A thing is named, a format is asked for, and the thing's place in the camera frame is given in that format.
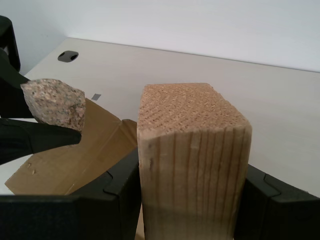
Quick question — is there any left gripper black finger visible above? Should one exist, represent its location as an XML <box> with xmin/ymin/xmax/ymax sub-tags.
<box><xmin>0</xmin><ymin>118</ymin><xmax>82</xmax><ymax>166</ymax></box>

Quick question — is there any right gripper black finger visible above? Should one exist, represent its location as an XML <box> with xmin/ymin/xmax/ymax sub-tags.
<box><xmin>233</xmin><ymin>164</ymin><xmax>320</xmax><ymax>240</ymax></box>
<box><xmin>0</xmin><ymin>148</ymin><xmax>143</xmax><ymax>240</ymax></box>

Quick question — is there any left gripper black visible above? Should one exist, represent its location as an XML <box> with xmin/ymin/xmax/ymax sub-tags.
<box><xmin>0</xmin><ymin>15</ymin><xmax>33</xmax><ymax>118</ymax></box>

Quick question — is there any speckled pink granite rock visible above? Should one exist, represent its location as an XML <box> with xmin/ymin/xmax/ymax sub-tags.
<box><xmin>20</xmin><ymin>78</ymin><xmax>87</xmax><ymax>132</ymax></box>

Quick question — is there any brown cardboard box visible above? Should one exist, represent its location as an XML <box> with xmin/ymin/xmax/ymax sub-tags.
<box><xmin>4</xmin><ymin>96</ymin><xmax>145</xmax><ymax>240</ymax></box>

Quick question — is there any light wooden block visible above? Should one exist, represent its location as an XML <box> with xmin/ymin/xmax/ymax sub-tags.
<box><xmin>136</xmin><ymin>82</ymin><xmax>253</xmax><ymax>240</ymax></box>

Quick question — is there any dark desk cable grommet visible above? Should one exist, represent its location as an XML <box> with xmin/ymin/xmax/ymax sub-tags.
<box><xmin>57</xmin><ymin>50</ymin><xmax>79</xmax><ymax>63</ymax></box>

